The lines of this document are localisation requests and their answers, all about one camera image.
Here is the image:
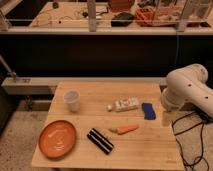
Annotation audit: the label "metal clamp bracket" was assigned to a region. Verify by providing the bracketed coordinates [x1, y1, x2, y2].
[0, 54, 32, 84]

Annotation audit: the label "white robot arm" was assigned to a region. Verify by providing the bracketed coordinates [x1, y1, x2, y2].
[161, 64, 213, 116]

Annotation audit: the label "white plastic bottle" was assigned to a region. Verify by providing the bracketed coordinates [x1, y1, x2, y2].
[107, 97, 139, 112]

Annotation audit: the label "blue hanging cable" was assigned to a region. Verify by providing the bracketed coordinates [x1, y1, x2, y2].
[174, 31, 180, 66]

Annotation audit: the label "black pouch on bench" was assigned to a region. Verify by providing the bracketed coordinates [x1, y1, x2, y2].
[111, 12, 134, 27]

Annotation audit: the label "orange crate on bench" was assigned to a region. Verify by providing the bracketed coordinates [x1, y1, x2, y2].
[135, 7, 182, 27]

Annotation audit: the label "orange carrot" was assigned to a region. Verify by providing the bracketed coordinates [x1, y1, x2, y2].
[109, 125, 139, 135]

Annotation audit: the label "orange plate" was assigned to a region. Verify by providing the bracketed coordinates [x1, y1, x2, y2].
[38, 120, 77, 158]

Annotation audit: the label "black striped eraser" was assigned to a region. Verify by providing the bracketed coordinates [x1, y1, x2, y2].
[87, 128, 114, 155]

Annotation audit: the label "black floor cables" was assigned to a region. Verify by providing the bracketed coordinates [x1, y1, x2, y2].
[171, 109, 213, 171]

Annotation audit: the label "blue sponge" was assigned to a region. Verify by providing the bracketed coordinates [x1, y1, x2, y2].
[142, 103, 156, 120]

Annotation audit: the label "translucent plastic cup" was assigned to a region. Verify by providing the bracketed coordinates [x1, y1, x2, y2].
[63, 89, 80, 112]

